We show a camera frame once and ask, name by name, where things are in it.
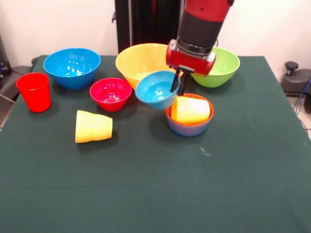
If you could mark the orange-yellow cup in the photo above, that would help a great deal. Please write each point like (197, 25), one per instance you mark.
(104, 128)

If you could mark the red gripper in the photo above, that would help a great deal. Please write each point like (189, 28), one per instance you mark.
(192, 63)

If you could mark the large orange-yellow bowl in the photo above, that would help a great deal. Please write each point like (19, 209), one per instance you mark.
(136, 63)

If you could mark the dark green tablecloth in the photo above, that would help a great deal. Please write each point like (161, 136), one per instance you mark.
(155, 189)

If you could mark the small light blue bowl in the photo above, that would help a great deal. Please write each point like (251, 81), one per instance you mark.
(153, 93)

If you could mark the large blue bowl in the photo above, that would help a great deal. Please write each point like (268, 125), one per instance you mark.
(70, 72)

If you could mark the yellow cup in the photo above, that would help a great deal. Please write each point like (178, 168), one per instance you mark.
(192, 111)
(83, 127)

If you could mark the red cup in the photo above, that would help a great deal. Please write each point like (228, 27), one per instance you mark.
(34, 97)

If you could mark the small magenta bowl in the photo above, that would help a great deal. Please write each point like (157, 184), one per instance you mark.
(110, 102)

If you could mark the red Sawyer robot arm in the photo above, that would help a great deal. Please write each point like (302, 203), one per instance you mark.
(201, 26)

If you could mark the small orange-red bowl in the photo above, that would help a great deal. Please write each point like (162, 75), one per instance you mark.
(212, 111)

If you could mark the large green bowl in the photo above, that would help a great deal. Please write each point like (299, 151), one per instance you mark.
(223, 72)

